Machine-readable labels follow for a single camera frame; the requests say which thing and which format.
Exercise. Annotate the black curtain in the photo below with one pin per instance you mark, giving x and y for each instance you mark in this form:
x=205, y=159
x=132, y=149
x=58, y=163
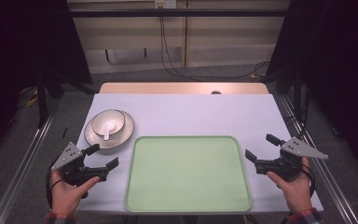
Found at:
x=21, y=46
x=338, y=62

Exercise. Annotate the black horizontal metal bar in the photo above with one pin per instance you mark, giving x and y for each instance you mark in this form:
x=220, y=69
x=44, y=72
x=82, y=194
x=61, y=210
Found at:
x=180, y=13

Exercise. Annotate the white ceramic spoon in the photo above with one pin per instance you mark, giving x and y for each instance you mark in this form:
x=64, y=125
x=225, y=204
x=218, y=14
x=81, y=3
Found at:
x=107, y=132

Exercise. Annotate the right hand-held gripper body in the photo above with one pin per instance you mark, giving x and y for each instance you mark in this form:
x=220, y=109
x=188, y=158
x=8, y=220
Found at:
x=295, y=148

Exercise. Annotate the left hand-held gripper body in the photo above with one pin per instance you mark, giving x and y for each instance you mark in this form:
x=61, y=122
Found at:
x=70, y=155

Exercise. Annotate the white table cover sheet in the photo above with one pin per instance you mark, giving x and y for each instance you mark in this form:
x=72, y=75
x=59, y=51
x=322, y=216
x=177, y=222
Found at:
x=199, y=115

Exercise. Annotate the aluminium floor rail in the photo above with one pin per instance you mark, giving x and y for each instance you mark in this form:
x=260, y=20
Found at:
x=326, y=174
x=24, y=161

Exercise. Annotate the person's left hand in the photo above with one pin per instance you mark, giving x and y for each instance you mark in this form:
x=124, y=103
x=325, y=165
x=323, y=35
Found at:
x=66, y=197

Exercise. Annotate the white wall socket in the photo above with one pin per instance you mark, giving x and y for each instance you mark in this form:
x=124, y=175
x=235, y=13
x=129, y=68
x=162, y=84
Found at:
x=165, y=3

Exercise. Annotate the person's right hand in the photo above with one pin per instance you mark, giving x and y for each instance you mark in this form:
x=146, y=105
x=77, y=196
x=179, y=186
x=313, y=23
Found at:
x=296, y=193

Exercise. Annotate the white bowl with dark rim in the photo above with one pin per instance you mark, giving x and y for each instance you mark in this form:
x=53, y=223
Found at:
x=115, y=118

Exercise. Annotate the black metal stand post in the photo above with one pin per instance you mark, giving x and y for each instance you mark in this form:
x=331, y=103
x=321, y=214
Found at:
x=42, y=102

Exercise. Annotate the small black stick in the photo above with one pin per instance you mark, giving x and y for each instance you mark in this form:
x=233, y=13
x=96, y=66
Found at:
x=64, y=132

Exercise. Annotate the wooden table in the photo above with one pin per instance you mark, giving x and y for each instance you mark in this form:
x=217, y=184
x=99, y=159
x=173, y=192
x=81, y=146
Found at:
x=167, y=88

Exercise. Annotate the white plate with dark rim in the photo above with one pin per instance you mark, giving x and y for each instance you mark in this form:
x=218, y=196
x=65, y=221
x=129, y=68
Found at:
x=124, y=132

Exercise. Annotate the light green tray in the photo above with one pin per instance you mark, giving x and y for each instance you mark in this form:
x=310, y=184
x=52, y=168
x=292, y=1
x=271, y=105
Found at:
x=186, y=174

